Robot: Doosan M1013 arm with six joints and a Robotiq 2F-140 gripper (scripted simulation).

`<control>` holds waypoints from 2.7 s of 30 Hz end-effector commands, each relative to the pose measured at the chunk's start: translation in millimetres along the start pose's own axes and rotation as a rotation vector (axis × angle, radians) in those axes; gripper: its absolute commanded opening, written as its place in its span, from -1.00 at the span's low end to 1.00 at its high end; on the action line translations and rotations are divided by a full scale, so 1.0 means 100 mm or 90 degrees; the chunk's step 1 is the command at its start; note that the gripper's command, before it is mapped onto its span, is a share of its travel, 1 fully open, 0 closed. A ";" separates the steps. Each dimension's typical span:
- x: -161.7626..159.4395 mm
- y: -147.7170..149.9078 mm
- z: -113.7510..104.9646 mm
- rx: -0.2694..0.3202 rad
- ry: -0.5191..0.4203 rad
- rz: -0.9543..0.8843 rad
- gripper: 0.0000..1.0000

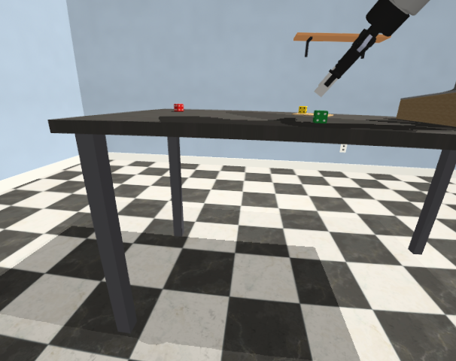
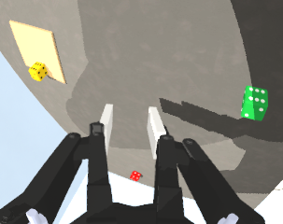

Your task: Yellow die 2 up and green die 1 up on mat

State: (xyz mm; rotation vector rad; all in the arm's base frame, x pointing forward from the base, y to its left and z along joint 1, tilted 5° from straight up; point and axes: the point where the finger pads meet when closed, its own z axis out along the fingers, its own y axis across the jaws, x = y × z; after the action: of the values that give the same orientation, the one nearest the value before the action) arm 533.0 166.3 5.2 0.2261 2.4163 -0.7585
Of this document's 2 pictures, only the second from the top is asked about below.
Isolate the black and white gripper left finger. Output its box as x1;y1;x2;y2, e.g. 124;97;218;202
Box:
0;105;117;224

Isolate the red die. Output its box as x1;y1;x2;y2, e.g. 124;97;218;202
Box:
130;171;141;181

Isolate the pale yellow mat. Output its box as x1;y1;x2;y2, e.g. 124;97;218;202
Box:
9;21;65;83

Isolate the yellow die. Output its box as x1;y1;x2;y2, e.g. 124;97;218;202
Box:
29;62;48;81

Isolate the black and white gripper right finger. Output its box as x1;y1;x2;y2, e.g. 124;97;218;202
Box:
148;107;265;224

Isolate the green die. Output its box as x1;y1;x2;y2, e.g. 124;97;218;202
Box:
241;86;268;121

